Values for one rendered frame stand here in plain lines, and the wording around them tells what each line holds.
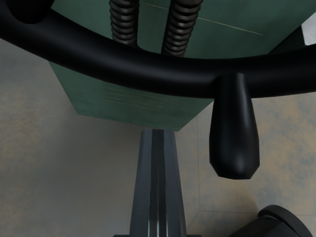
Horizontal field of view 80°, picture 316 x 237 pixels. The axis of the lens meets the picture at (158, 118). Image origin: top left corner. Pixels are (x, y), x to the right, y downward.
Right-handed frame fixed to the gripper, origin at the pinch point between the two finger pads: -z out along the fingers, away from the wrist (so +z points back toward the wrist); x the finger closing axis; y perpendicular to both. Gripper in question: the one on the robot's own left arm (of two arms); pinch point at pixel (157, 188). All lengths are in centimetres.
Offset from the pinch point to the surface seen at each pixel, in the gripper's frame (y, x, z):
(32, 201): -57, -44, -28
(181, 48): 1.6, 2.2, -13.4
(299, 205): -78, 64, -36
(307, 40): -1.1, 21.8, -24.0
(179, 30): 3.4, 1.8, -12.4
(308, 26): 0.2, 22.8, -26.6
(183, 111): -30, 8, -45
